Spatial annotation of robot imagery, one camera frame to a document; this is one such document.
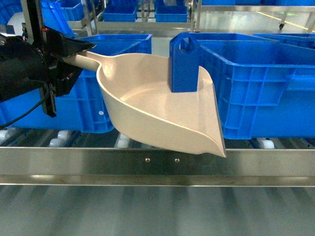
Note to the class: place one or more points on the blue bin background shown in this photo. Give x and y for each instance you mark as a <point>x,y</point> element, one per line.
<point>171,14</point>
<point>125,13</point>

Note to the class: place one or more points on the blue bin front left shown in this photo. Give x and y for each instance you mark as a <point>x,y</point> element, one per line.
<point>81,110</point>

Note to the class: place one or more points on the blue bin background right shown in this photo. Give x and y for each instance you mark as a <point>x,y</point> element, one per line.
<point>171,14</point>

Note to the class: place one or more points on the blue plastic part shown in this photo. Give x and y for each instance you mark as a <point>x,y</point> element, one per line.
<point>184,63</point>

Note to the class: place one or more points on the tilted blue bin left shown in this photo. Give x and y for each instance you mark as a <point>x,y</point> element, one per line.
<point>12,17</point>

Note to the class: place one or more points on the blue bin rear right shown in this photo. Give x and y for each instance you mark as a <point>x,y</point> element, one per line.
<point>210,36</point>

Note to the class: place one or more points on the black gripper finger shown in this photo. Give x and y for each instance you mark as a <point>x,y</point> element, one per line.
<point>73,46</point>

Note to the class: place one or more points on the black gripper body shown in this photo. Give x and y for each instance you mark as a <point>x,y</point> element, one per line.
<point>61,75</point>

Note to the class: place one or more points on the stainless steel flow rack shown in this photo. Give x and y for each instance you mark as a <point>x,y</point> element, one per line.
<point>156,167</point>

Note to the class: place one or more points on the blue bin background left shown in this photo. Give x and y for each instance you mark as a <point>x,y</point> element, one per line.
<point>125,13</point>

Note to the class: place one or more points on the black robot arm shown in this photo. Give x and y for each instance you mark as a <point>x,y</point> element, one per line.
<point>25,67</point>

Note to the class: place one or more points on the blue bin far right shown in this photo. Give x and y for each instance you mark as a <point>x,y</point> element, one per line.
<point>297,39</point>

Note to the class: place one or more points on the blue bin front right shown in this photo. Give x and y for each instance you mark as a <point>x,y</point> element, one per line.
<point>264,89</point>

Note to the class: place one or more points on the beige plastic dustpan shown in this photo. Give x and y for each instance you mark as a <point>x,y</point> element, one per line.
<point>136,92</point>

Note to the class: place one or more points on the blue bin rear left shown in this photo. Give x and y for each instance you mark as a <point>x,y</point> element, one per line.
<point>116,44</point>

